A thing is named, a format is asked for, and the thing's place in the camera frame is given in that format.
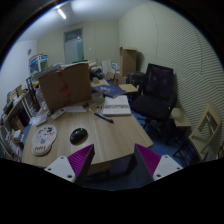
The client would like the black office chair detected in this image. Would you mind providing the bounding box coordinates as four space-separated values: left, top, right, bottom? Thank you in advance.
130 64 177 130

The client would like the light wooden folding chair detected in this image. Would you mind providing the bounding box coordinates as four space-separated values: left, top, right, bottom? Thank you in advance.
174 103 222 161

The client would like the dark blue book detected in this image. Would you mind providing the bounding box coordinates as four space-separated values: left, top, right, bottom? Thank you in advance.
92 85 126 98

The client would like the black computer mouse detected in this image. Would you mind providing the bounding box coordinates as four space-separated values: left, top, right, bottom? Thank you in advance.
70 128 88 145

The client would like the ceiling fluorescent light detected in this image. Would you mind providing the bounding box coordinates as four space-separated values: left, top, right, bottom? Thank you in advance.
57 9 66 20

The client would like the tall cardboard box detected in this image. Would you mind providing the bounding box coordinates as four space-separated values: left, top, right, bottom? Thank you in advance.
120 47 137 77

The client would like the wooden shelf with clutter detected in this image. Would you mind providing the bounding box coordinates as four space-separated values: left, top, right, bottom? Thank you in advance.
0 88 40 162

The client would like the round patterned mouse pad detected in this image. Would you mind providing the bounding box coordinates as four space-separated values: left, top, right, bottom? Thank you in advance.
32 125 57 156

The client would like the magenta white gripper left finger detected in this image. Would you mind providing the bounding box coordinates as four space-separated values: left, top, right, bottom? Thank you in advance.
45 144 95 183

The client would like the large brown cardboard box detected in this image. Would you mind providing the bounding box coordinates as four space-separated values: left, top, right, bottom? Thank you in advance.
39 63 92 110

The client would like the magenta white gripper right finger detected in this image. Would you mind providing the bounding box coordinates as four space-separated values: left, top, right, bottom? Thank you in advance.
134 144 182 181

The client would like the white open book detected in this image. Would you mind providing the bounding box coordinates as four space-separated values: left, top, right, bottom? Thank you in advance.
103 95 131 116

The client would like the small wooden side table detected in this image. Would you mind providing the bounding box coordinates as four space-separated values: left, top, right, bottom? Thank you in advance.
119 84 138 98

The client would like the white door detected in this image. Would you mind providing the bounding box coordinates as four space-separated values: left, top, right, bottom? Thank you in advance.
64 29 84 64

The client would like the white remote control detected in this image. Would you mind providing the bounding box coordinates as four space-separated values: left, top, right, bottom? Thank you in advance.
51 108 66 120

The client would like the white paper sheet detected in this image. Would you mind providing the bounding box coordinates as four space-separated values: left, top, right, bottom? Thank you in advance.
64 106 87 113

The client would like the black pen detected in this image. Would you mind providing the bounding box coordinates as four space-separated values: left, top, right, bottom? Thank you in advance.
94 112 114 123

